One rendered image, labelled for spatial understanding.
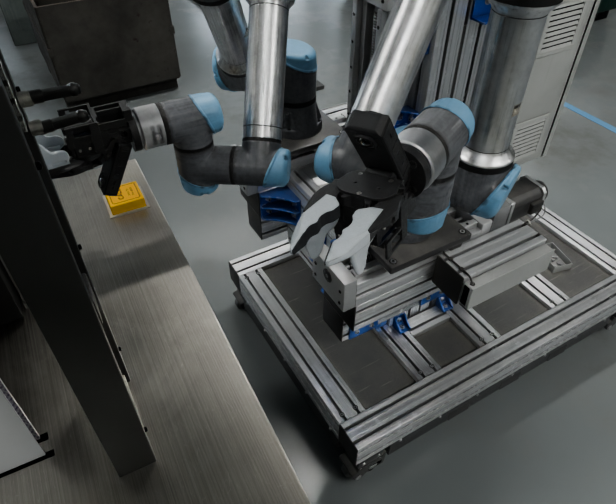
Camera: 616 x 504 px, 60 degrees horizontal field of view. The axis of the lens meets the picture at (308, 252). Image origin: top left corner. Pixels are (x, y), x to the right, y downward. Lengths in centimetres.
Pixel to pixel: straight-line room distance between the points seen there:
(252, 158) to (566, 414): 142
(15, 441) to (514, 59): 90
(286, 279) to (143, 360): 111
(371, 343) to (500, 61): 106
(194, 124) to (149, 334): 37
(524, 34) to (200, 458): 78
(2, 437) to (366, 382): 111
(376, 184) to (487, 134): 43
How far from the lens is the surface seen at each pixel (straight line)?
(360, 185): 61
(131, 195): 119
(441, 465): 182
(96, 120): 99
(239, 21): 130
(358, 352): 174
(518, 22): 93
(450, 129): 74
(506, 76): 96
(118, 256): 108
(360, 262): 57
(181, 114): 100
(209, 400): 84
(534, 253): 139
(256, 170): 102
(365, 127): 57
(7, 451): 83
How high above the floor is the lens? 160
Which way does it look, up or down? 43 degrees down
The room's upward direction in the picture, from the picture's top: straight up
